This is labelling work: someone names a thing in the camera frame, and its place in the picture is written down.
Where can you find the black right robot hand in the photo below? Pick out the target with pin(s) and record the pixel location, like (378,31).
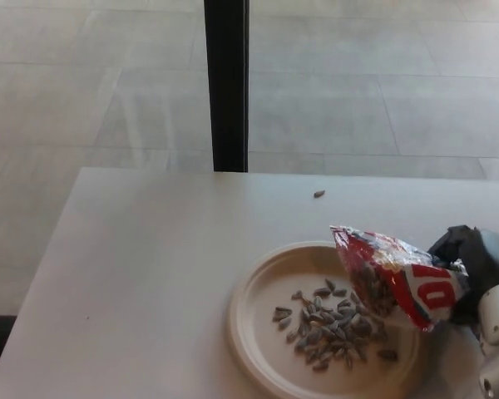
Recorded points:
(486,266)

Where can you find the red white sunflower seed bag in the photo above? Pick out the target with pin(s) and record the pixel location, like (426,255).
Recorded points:
(420,291)

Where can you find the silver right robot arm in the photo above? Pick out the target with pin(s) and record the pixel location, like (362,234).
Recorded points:
(497,316)

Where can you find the pile of sunflower seeds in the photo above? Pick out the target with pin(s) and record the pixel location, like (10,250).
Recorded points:
(328,328)

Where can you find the single stray sunflower seed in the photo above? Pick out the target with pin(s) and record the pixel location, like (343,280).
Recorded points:
(319,193)

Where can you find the cream round paper plate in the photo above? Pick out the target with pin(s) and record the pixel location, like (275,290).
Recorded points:
(266,353)

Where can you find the black window frame post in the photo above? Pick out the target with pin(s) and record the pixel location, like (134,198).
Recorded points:
(228,83)

